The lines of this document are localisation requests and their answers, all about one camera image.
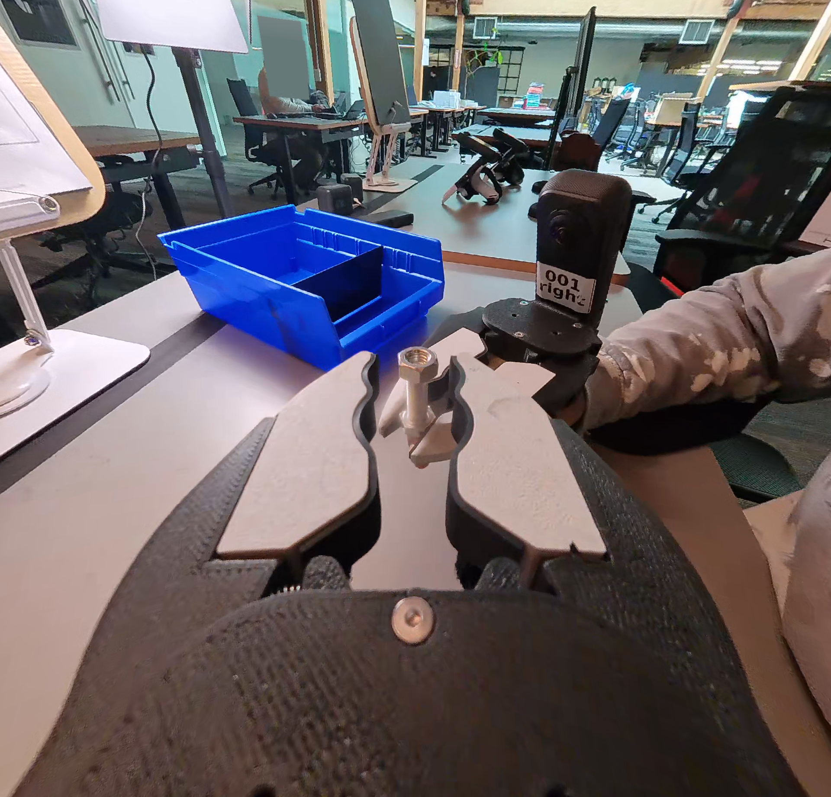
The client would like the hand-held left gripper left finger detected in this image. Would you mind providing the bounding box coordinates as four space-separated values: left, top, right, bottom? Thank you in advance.
216 351 383 563

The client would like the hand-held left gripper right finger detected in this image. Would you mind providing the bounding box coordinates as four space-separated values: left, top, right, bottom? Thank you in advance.
445 352 609 567

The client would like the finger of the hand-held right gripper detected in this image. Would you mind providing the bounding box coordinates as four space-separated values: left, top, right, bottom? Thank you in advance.
378 327 488 439
409 361 557 468

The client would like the silver hex nut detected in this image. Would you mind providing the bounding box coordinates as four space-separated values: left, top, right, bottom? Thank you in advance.
396 347 438 384

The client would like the silver steel bolt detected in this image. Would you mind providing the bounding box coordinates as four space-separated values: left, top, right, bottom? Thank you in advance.
401 380 437 450

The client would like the person's right forearm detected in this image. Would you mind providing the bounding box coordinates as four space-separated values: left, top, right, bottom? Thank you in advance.
582 248 831 434

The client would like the dark brown chair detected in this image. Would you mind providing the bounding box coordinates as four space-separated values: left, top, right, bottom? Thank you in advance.
557 131 606 176

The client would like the black bin divider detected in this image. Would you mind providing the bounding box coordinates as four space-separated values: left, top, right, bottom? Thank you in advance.
289 245 384 324

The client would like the black monitor on stand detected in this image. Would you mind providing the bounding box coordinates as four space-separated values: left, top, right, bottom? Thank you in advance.
544 6 598 169

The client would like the blue plastic bin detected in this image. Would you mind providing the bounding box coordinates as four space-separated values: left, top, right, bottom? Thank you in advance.
158 204 445 373

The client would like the black mesh office chair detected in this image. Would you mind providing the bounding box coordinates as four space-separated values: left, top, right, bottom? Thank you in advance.
652 84 831 298

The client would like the white stand base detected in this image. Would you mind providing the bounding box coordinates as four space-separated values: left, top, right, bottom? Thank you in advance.
0 239 151 460

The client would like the black panel on wooden stand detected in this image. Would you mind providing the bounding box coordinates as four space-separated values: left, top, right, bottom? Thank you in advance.
341 0 419 193

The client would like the wooden top desk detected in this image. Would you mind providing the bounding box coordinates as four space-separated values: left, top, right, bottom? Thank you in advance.
234 112 364 203
71 125 202 226

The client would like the black tripod pole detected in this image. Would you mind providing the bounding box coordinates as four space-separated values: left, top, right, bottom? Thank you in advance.
171 47 236 221

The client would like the white panel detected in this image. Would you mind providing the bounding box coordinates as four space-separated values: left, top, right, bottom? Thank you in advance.
91 0 252 54

